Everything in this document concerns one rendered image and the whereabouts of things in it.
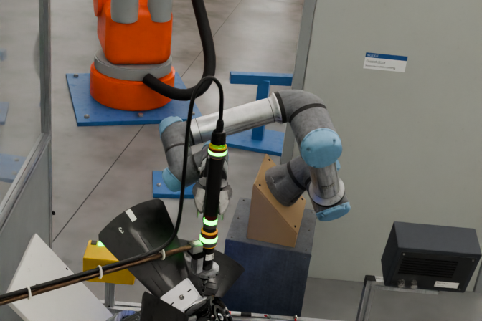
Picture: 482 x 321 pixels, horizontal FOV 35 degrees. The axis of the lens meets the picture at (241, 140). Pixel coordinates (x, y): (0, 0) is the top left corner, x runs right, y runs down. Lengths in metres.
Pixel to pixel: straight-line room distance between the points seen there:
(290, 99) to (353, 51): 1.48
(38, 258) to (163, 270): 0.31
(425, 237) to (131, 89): 3.70
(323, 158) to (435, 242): 0.47
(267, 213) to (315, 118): 0.56
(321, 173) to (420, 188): 1.77
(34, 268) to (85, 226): 2.60
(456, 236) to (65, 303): 1.19
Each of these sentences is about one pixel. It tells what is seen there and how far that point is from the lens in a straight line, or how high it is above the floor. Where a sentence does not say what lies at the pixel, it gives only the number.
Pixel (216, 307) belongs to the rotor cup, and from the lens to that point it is 1.97.
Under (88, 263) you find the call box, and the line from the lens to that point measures 2.42.
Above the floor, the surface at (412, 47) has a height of 1.37.
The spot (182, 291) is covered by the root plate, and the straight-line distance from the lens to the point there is 1.97.
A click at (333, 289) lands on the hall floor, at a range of 4.20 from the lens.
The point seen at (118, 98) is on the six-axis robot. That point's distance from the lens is 5.81.
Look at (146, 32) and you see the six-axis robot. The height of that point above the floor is 0.65.
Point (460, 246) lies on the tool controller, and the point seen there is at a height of 1.23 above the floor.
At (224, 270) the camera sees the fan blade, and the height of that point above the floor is 1.18.
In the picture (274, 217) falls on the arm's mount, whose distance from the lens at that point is 2.61.
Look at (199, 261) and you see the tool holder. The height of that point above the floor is 1.34.
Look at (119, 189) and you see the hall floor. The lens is 4.87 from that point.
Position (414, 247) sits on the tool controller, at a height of 1.23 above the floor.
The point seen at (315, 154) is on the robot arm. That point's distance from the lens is 2.14.
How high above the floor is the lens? 2.47
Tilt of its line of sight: 26 degrees down
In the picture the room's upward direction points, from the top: 7 degrees clockwise
